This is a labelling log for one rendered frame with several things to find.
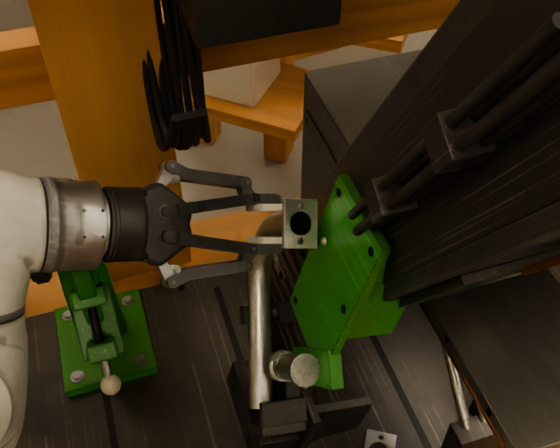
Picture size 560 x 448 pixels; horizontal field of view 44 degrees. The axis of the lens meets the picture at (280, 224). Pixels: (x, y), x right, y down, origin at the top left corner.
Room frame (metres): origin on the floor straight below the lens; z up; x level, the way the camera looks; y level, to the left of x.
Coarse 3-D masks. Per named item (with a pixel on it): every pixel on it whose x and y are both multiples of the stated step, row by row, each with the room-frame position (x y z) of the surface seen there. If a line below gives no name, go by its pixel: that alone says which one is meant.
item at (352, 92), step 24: (312, 72) 0.78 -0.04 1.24; (336, 72) 0.78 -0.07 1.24; (360, 72) 0.78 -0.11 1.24; (384, 72) 0.78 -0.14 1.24; (312, 96) 0.75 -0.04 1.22; (336, 96) 0.73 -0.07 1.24; (360, 96) 0.73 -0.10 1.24; (384, 96) 0.73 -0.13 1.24; (312, 120) 0.74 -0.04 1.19; (336, 120) 0.68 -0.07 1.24; (360, 120) 0.68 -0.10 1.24; (312, 144) 0.73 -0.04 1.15; (336, 144) 0.66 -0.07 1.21; (312, 168) 0.73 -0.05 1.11; (312, 192) 0.73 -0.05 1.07
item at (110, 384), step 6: (108, 360) 0.50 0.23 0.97; (102, 366) 0.50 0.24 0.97; (108, 366) 0.50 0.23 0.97; (108, 372) 0.49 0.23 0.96; (102, 378) 0.49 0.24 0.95; (108, 378) 0.48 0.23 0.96; (114, 378) 0.49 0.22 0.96; (102, 384) 0.48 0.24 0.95; (108, 384) 0.48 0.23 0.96; (114, 384) 0.48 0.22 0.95; (120, 384) 0.48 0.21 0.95; (102, 390) 0.47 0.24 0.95; (108, 390) 0.47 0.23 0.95; (114, 390) 0.47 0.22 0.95
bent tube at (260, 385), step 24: (288, 216) 0.53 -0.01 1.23; (312, 216) 0.53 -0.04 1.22; (288, 240) 0.51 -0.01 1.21; (312, 240) 0.51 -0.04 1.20; (264, 264) 0.57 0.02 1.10; (264, 288) 0.55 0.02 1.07; (264, 312) 0.52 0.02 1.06; (264, 336) 0.50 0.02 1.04; (264, 360) 0.47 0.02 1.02; (264, 384) 0.45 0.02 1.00
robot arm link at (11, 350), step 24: (24, 312) 0.38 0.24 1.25; (0, 336) 0.35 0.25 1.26; (24, 336) 0.37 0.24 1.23; (0, 360) 0.32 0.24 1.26; (24, 360) 0.34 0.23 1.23; (0, 384) 0.30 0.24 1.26; (24, 384) 0.33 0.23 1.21; (0, 408) 0.29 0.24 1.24; (24, 408) 0.32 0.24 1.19; (0, 432) 0.28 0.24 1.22
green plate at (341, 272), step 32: (352, 192) 0.52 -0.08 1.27; (320, 224) 0.54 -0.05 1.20; (352, 224) 0.49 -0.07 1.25; (320, 256) 0.51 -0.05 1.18; (352, 256) 0.47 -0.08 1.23; (384, 256) 0.44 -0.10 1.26; (320, 288) 0.49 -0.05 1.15; (352, 288) 0.45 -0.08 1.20; (320, 320) 0.46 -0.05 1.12; (352, 320) 0.43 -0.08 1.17; (384, 320) 0.46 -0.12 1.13
